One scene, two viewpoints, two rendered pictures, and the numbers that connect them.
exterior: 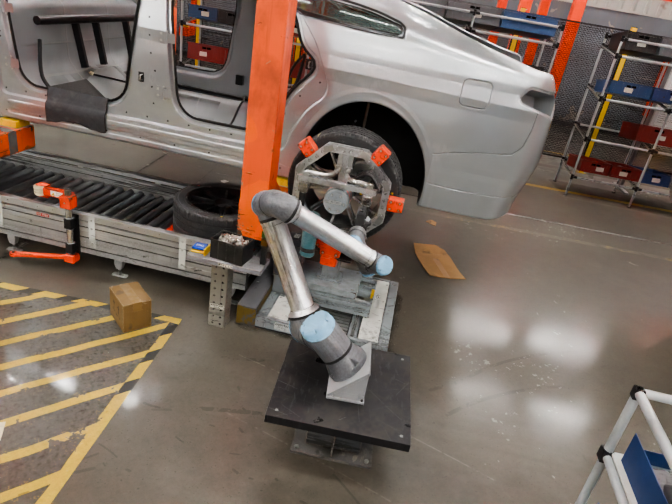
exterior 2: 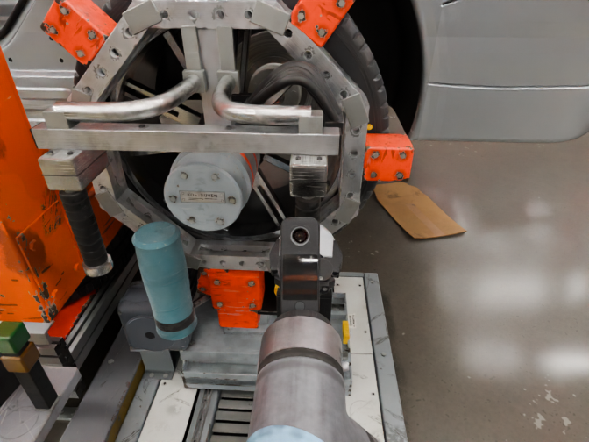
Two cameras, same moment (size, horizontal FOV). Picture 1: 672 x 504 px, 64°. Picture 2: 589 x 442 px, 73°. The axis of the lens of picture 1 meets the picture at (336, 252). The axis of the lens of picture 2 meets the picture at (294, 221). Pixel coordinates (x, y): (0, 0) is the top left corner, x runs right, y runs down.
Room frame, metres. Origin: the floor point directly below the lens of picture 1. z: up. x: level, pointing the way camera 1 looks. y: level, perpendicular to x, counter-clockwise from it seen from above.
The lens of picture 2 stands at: (2.14, -0.07, 1.17)
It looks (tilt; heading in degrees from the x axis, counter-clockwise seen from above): 33 degrees down; 357
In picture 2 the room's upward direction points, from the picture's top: straight up
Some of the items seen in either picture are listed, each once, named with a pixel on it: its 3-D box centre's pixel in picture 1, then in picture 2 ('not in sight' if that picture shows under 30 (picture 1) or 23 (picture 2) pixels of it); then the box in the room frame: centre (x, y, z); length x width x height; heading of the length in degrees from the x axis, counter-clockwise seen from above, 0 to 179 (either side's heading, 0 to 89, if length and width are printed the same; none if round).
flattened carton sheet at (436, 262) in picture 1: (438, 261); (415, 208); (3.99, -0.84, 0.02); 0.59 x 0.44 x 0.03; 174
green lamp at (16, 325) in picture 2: not in sight; (10, 337); (2.61, 0.39, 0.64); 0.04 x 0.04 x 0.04; 84
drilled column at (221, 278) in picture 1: (221, 292); not in sight; (2.64, 0.62, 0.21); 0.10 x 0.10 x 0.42; 84
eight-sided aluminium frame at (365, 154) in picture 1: (340, 193); (224, 154); (2.87, 0.03, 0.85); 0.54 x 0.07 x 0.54; 84
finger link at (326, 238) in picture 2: not in sight; (324, 253); (2.60, -0.14, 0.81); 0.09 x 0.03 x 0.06; 165
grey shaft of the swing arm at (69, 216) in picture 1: (70, 226); not in sight; (2.94, 1.66, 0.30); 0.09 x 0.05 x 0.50; 84
